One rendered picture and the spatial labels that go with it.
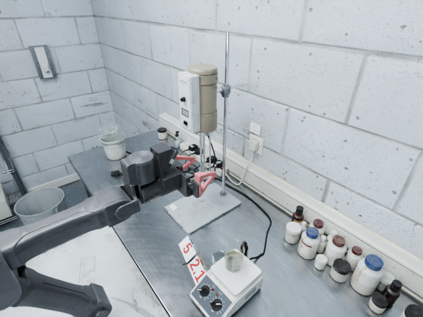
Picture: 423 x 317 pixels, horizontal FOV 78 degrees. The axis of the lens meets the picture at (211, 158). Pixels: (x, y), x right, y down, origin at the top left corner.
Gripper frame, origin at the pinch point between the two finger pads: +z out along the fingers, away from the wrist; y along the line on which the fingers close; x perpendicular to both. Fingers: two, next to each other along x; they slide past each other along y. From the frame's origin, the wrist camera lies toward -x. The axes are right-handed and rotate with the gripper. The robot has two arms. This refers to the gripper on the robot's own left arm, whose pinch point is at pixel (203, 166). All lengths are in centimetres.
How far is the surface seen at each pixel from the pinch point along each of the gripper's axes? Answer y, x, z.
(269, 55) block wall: 20, -22, 47
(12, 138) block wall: 225, 67, -45
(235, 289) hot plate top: -18.9, 31.5, -2.9
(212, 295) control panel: -14.7, 35.2, -7.9
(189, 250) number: 5.3, 37.9, -2.6
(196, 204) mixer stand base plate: 24.7, 39.1, 14.9
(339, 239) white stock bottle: -29, 29, 36
